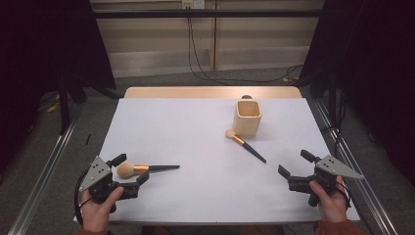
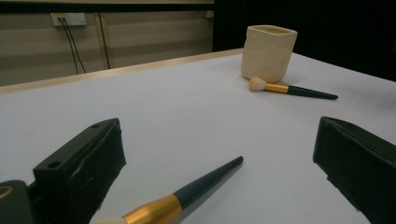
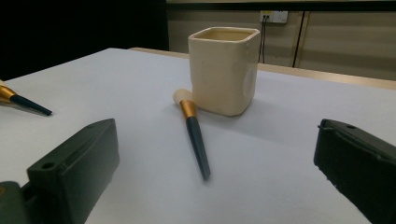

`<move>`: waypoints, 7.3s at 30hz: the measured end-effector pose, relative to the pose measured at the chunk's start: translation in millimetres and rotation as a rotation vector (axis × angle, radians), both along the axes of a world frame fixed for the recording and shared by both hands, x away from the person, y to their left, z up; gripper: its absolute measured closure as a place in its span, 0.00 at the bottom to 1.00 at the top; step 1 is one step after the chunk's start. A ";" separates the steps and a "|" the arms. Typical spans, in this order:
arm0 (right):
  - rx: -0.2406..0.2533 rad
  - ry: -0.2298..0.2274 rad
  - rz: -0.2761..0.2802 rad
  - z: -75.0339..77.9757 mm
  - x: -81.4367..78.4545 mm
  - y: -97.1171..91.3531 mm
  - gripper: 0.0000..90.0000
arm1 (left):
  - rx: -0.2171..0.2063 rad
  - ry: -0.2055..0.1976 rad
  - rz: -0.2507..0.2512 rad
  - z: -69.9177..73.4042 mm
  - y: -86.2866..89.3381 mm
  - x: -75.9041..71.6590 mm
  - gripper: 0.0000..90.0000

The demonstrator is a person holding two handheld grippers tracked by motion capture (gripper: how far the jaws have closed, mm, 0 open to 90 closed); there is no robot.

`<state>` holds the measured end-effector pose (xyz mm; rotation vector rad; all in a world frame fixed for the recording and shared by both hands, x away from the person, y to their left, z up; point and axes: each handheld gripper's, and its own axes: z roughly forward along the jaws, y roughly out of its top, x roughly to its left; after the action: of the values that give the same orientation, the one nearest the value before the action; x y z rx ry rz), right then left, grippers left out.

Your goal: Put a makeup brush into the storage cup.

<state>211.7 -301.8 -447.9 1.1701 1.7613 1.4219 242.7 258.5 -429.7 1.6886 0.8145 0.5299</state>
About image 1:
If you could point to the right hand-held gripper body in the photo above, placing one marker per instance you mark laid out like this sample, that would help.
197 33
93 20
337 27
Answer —
332 166

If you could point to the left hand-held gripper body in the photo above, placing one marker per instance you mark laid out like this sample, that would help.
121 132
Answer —
96 171

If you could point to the large round makeup brush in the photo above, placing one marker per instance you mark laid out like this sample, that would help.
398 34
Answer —
125 170

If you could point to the small makeup brush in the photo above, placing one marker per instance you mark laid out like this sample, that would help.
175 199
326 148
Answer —
251 150

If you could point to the cream square brush holder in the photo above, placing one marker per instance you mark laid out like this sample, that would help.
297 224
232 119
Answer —
246 125

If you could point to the person's right hand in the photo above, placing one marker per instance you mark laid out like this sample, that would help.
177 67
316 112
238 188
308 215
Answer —
331 205

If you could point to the person's left hand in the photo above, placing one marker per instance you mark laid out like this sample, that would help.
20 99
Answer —
98 215

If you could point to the black metal stand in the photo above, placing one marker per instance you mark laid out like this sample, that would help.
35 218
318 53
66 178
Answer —
332 98
63 111

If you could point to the white table mat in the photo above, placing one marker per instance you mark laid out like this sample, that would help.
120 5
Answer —
195 130

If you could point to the yellow floor tape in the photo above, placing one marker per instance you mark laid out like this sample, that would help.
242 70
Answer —
52 107

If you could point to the dark round table hole cap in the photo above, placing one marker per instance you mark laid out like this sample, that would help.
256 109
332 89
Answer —
247 96

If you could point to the black curtain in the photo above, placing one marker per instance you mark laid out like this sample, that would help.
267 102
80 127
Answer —
375 65
49 42

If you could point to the metal floor rail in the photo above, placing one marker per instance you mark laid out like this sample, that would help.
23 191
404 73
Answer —
42 176
368 196

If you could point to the black horizontal frame bar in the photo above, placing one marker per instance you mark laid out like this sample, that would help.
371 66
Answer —
195 13

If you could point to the white wall socket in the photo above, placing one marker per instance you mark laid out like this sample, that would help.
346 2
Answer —
193 4

